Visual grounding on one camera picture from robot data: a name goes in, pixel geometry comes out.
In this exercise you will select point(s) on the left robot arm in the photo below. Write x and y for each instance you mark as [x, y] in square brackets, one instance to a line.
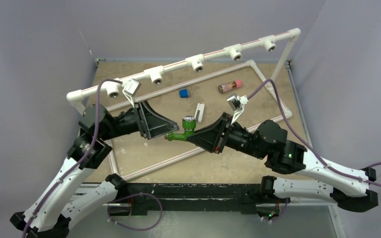
[54, 214]

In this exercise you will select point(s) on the pink capped small bottle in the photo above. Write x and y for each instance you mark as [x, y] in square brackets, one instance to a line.
[223, 88]

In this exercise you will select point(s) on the white PVC pipe frame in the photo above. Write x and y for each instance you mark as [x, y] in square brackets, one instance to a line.
[161, 161]

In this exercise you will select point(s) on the blue grey small block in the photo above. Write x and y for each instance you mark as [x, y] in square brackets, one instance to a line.
[184, 93]

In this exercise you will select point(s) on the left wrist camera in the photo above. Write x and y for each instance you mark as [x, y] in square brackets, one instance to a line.
[130, 88]

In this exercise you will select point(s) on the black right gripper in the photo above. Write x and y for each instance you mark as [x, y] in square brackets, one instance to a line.
[211, 137]

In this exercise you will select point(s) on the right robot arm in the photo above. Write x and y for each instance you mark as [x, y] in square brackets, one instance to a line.
[330, 182]

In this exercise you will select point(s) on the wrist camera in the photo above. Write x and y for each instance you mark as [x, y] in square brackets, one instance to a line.
[237, 103]
[130, 88]

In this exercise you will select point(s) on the white plastic clip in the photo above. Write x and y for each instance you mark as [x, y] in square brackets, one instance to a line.
[199, 112]

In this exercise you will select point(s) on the green plastic water faucet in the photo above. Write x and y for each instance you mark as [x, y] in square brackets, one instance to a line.
[188, 125]

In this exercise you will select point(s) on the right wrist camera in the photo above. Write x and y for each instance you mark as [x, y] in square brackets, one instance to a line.
[237, 103]

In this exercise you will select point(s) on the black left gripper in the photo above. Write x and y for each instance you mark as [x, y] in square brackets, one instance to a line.
[150, 123]

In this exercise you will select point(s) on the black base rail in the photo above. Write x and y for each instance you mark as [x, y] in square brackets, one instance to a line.
[137, 199]

